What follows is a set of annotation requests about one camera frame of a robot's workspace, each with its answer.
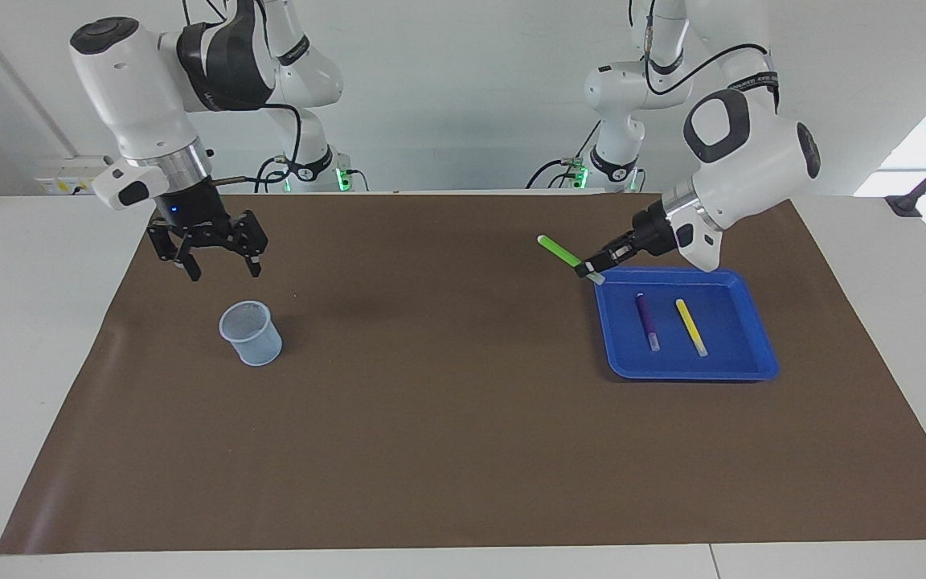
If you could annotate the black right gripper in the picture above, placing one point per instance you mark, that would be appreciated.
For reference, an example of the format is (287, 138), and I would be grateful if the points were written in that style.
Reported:
(198, 217)

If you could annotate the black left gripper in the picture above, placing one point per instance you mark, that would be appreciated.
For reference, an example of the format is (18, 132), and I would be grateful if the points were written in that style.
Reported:
(649, 232)

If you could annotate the green pen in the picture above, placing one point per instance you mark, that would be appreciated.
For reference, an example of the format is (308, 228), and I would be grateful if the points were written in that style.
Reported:
(559, 251)

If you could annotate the purple pen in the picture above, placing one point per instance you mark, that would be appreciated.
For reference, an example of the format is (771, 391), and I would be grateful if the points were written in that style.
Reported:
(648, 322)

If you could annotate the yellow pen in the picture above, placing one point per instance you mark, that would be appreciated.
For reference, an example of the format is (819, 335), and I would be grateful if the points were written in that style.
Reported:
(692, 328)

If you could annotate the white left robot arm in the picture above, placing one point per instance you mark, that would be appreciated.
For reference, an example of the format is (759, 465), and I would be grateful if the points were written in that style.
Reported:
(752, 153)

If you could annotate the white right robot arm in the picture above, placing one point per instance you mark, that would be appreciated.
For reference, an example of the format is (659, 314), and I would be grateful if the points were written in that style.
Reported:
(149, 96)

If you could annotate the blue plastic tray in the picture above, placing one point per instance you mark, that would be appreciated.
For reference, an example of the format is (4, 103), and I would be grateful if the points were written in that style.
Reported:
(736, 338)

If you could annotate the green lit base connector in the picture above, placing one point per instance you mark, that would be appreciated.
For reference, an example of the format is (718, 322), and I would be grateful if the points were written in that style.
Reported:
(342, 178)
(577, 173)

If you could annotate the clear plastic cup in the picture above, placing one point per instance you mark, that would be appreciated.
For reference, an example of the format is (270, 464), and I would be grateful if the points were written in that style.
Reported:
(258, 346)

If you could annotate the brown table mat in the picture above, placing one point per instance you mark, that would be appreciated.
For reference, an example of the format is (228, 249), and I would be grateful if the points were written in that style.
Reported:
(463, 418)

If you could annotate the white wall socket box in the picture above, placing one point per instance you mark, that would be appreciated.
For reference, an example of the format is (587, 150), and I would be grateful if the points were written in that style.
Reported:
(69, 178)

